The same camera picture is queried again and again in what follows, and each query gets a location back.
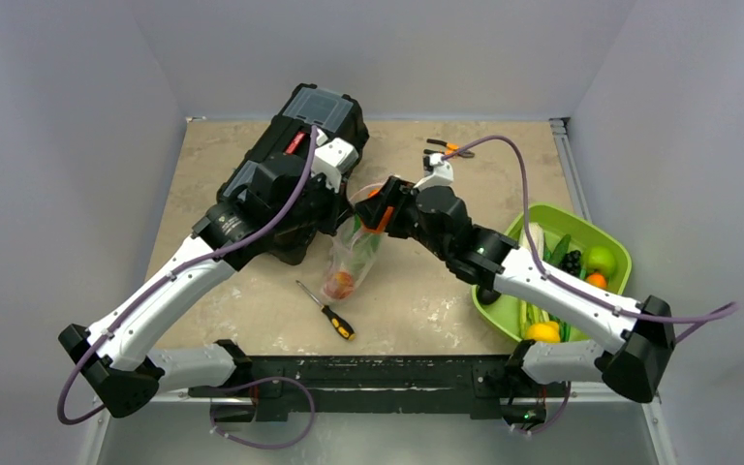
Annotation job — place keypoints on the orange mango toy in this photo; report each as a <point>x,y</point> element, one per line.
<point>597,280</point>

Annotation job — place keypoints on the red apple toy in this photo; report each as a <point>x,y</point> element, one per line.
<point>339,285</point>

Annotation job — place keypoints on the black toolbox red handle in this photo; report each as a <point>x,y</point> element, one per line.
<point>317,109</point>

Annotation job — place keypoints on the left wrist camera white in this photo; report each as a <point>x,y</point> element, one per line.
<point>334,158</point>

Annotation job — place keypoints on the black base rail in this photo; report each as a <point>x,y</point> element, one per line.
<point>269,388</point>

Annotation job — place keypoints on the orange black pliers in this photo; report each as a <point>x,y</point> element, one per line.
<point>446,148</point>

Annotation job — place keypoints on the green bok choy toy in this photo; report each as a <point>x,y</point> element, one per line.
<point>363,246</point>

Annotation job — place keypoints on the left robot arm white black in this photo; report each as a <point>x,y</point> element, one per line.
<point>117,355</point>

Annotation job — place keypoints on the green plastic basin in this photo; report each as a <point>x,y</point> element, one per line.
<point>511,316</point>

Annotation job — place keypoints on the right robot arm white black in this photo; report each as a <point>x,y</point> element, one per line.
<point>629,343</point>

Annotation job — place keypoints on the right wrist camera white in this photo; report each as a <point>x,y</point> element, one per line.
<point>437,171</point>

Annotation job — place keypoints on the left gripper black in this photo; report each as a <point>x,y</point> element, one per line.
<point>339,208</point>

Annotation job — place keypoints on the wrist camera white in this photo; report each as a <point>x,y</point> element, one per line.
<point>334,158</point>
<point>437,171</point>

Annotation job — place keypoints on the black grapes toy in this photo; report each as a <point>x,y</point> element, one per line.
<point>571,263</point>

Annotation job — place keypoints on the yellow black screwdriver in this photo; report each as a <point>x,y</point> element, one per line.
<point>340,325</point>

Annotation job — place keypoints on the clear zip top bag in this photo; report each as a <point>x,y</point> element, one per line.
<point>339,254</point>

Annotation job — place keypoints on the yellow bell pepper toy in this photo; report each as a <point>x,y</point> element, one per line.
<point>547,332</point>

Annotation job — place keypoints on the green cucumber toy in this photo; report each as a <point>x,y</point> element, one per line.
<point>560,250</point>

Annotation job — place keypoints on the green apple toy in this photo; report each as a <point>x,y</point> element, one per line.
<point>599,259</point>

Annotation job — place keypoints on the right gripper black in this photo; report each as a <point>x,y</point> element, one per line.
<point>384,206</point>

